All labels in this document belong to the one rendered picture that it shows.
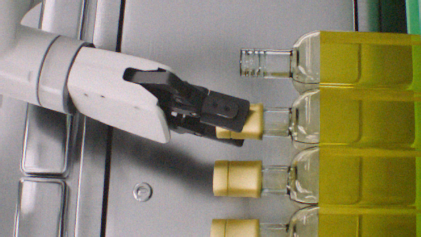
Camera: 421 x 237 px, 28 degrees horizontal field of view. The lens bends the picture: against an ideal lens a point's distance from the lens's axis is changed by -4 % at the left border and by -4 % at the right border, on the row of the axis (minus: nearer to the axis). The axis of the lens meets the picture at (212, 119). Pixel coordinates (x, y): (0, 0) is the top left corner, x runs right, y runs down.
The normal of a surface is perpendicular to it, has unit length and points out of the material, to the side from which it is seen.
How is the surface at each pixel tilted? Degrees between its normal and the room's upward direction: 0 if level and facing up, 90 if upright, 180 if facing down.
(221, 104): 90
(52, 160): 90
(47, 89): 79
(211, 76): 90
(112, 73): 87
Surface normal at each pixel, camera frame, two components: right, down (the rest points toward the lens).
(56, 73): -0.14, -0.02
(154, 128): -0.28, 0.91
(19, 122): -0.05, -0.33
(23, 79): -0.25, 0.40
